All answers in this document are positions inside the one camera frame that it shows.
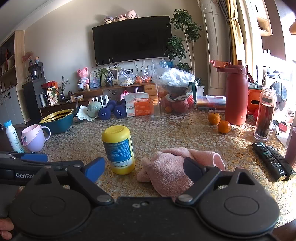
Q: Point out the white cloth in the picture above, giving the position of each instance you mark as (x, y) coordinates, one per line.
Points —
(82, 115)

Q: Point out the person's left hand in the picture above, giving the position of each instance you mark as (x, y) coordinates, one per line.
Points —
(5, 228)

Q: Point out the black cabinet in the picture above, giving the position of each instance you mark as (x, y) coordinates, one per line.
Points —
(32, 97)

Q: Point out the yellow supplement bottle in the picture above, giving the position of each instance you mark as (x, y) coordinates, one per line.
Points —
(119, 150)

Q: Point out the yellow curtain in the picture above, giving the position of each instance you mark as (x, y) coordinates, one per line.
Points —
(234, 30)

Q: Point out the picture frame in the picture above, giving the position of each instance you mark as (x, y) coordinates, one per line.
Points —
(115, 76)

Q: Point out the black flat television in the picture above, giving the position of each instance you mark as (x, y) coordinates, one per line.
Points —
(131, 40)

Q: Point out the white standing air conditioner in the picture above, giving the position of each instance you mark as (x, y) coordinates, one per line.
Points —
(215, 46)

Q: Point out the clear plastic bag over bowl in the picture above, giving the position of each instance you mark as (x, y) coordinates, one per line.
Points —
(173, 78)

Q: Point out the small plant in dark vase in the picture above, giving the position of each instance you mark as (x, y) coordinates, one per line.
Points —
(108, 80)

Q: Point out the grey hedgehog plush toy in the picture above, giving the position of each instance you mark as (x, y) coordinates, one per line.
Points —
(108, 20)

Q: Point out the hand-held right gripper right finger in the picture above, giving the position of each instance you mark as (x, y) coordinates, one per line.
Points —
(192, 170)

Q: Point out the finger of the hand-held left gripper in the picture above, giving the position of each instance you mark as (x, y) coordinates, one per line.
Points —
(67, 164)
(34, 157)

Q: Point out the small pink plush toy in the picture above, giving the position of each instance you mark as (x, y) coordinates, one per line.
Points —
(120, 17)

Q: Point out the black coffee machine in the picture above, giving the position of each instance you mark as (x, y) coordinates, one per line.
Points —
(35, 70)

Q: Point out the black remote control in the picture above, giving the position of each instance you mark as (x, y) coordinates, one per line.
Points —
(281, 160)
(269, 161)

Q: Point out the teal bowl with yellow colander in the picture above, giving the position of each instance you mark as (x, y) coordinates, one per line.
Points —
(57, 122)

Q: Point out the orange white tissue box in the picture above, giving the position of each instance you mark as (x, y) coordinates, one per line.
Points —
(138, 106)

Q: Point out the tall potted tree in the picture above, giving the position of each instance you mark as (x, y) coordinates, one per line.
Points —
(182, 34)

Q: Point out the pink fluffy towel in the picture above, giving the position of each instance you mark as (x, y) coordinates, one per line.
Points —
(166, 171)

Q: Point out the clear drinking glass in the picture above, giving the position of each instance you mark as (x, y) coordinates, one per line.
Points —
(155, 110)

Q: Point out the white plush toy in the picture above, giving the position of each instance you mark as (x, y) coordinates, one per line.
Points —
(131, 14)

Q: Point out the pink plush doll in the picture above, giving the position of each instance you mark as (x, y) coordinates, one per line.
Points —
(82, 77)

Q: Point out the blue dumbbell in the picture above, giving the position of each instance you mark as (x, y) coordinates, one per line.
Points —
(120, 111)
(106, 111)

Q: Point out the plastic bag of oranges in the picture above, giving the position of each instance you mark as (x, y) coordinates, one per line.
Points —
(143, 77)

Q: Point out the orange tangerine with stem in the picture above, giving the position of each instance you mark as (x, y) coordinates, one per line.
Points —
(214, 118)

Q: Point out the white bottle with blue cap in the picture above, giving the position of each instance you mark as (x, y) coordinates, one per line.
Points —
(13, 139)

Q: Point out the red water bottle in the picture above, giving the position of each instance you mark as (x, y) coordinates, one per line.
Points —
(235, 97)

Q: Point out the stack of colourful books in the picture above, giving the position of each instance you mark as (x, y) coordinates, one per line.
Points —
(211, 103)

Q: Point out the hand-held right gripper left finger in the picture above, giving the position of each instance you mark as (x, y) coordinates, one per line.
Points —
(94, 169)

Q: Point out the white washing machine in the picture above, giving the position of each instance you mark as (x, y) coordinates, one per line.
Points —
(283, 92)

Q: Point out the red fruit bag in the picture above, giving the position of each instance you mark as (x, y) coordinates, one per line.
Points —
(178, 104)

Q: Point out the wooden television cabinet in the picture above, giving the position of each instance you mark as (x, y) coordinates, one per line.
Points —
(64, 103)

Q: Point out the glass tea bottle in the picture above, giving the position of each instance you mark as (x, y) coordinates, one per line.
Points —
(264, 115)

